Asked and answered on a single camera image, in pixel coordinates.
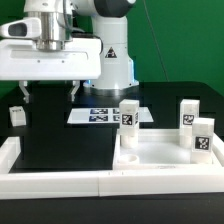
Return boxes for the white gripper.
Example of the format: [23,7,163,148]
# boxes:
[0,17,102,103]

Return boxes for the white square tabletop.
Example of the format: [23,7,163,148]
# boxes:
[113,129,223,170]

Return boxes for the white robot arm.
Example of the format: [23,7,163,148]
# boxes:
[0,0,139,96]

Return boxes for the white AprilTag sheet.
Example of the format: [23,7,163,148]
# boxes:
[66,106,155,125]

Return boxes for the white U-shaped fence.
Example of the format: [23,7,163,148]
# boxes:
[0,136,224,199]

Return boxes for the thin dark cable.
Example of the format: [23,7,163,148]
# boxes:
[142,0,169,83]

